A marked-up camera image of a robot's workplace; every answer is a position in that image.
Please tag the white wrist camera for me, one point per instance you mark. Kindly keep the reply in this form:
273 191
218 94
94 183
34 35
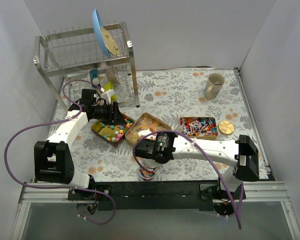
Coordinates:
107 94
149 164

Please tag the lime green bowl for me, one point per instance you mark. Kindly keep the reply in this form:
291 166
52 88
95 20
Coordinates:
109 86

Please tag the steel dish rack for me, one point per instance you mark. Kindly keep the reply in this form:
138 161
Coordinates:
71 54

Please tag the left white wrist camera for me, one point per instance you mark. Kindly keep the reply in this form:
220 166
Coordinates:
107 94

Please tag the aluminium frame rail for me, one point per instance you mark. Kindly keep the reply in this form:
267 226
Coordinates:
262 191

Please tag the blue white mug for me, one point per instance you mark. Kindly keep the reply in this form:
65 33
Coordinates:
93 76

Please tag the gold tin of gummy candies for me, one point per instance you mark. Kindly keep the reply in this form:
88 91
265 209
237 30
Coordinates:
144 125

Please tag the clear round candy jar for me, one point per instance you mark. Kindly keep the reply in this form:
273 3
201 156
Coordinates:
146 176

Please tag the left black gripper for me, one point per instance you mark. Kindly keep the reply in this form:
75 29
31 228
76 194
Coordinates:
115 113

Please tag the blue plate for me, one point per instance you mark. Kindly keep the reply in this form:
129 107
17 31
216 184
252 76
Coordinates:
96 25

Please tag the cream floral plate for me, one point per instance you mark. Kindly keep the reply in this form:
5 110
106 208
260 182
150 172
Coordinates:
110 43

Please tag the patterned ceramic cup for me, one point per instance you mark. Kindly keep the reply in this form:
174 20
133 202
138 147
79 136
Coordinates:
112 75

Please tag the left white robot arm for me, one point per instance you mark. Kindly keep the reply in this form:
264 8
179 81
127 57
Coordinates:
53 161

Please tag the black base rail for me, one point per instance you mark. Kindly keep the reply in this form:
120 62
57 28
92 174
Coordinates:
202 195

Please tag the beige ceramic mug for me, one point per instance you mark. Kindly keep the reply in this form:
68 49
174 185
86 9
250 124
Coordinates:
214 84

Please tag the gold round jar lid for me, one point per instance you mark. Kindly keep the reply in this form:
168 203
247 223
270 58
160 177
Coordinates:
226 127

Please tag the gold tin of lollipops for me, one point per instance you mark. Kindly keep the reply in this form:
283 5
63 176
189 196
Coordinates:
199 127

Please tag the gold tin of star candies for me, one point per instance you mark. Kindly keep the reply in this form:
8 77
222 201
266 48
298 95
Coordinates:
112 134

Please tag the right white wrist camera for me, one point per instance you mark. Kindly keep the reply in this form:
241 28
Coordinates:
149 164

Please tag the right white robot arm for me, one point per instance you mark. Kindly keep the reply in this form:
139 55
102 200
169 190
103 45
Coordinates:
241 156

